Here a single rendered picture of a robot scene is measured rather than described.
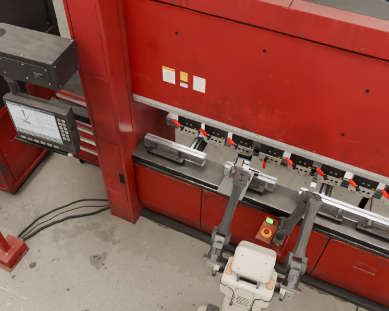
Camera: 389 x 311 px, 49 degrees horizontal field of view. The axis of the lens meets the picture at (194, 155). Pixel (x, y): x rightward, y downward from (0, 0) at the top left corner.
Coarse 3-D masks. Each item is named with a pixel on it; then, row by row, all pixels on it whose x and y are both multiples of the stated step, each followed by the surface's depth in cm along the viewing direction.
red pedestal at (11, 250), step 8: (0, 208) 315; (0, 232) 336; (0, 240) 340; (8, 240) 361; (16, 240) 361; (0, 248) 356; (8, 248) 353; (16, 248) 356; (24, 248) 364; (0, 256) 351; (8, 256) 351; (16, 256) 357; (0, 264) 358; (8, 264) 350; (16, 264) 359
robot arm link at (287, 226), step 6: (300, 198) 239; (300, 204) 245; (306, 204) 240; (294, 210) 253; (300, 210) 245; (294, 216) 251; (300, 216) 249; (282, 222) 266; (288, 222) 257; (294, 222) 255; (282, 228) 263; (288, 228) 261; (288, 234) 266
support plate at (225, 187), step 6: (228, 168) 304; (228, 174) 301; (252, 174) 301; (222, 180) 297; (228, 180) 297; (222, 186) 293; (228, 186) 293; (246, 186) 294; (222, 192) 290; (228, 192) 290; (240, 198) 287
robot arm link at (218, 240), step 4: (216, 232) 238; (216, 236) 236; (220, 236) 236; (224, 236) 237; (216, 240) 236; (220, 240) 236; (212, 244) 236; (216, 244) 235; (220, 244) 235; (216, 248) 236; (220, 248) 235
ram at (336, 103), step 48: (144, 0) 236; (144, 48) 261; (192, 48) 245; (240, 48) 231; (288, 48) 219; (336, 48) 208; (144, 96) 292; (192, 96) 272; (240, 96) 255; (288, 96) 240; (336, 96) 226; (384, 96) 214; (288, 144) 266; (336, 144) 249; (384, 144) 235
